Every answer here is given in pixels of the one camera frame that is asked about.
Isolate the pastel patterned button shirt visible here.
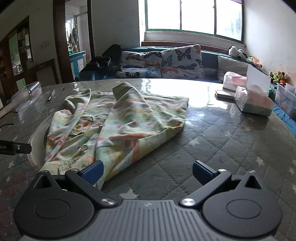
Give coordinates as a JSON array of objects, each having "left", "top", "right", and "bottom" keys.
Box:
[{"left": 39, "top": 82, "right": 189, "bottom": 190}]

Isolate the pink tissue pack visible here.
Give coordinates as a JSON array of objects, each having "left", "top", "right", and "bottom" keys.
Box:
[{"left": 222, "top": 71, "right": 249, "bottom": 91}]

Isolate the dark wooden door frame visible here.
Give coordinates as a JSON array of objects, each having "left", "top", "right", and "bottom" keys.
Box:
[{"left": 53, "top": 0, "right": 95, "bottom": 81}]

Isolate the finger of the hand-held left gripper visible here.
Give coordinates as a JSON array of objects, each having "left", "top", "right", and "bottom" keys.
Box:
[{"left": 0, "top": 139, "right": 32, "bottom": 156}]

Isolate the black cable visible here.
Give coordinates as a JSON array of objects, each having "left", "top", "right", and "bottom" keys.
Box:
[{"left": 0, "top": 111, "right": 19, "bottom": 128}]

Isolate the dark flat box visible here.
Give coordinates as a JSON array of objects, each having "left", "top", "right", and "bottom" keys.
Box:
[{"left": 215, "top": 89, "right": 236, "bottom": 100}]

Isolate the green and brown plush toy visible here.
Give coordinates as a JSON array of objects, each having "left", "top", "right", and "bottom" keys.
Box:
[{"left": 269, "top": 71, "right": 288, "bottom": 85}]

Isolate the clear storage box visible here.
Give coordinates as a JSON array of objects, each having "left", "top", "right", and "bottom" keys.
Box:
[{"left": 274, "top": 83, "right": 296, "bottom": 113}]

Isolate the clear plastic container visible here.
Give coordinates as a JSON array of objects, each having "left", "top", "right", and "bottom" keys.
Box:
[{"left": 11, "top": 82, "right": 42, "bottom": 112}]

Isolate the green framed window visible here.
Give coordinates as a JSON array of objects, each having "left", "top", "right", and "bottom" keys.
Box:
[{"left": 138, "top": 0, "right": 245, "bottom": 44}]

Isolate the blue cloth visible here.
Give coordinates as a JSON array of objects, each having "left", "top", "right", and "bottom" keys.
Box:
[{"left": 272, "top": 104, "right": 296, "bottom": 138}]

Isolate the black bag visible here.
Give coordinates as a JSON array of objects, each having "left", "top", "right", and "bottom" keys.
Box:
[{"left": 80, "top": 44, "right": 123, "bottom": 80}]

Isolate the orange plush toy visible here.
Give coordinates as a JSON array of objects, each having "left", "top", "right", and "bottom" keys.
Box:
[{"left": 250, "top": 57, "right": 263, "bottom": 69}]

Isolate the white plush toy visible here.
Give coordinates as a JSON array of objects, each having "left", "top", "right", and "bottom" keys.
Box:
[{"left": 229, "top": 46, "right": 247, "bottom": 58}]

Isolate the teal sofa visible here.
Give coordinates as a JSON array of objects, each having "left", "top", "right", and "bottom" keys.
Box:
[{"left": 79, "top": 46, "right": 296, "bottom": 98}]

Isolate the blue cabinet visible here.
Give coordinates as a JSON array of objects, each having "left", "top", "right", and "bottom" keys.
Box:
[{"left": 69, "top": 50, "right": 86, "bottom": 79}]

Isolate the grey pillow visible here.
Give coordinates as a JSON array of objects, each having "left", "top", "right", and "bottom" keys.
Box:
[{"left": 217, "top": 56, "right": 251, "bottom": 78}]

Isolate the open tissue pack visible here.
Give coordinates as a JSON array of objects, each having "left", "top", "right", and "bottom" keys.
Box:
[{"left": 234, "top": 64, "right": 274, "bottom": 117}]

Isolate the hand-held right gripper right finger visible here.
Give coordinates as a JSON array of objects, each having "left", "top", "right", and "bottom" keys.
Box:
[{"left": 180, "top": 160, "right": 264, "bottom": 208}]

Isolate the large butterfly print pillow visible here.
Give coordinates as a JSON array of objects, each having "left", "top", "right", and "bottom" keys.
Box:
[{"left": 161, "top": 45, "right": 206, "bottom": 79}]

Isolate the wooden shelf cabinet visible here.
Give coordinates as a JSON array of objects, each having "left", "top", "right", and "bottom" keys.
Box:
[{"left": 0, "top": 15, "right": 35, "bottom": 93}]

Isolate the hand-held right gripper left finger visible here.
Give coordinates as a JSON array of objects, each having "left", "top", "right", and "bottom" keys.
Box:
[{"left": 31, "top": 160, "right": 117, "bottom": 208}]

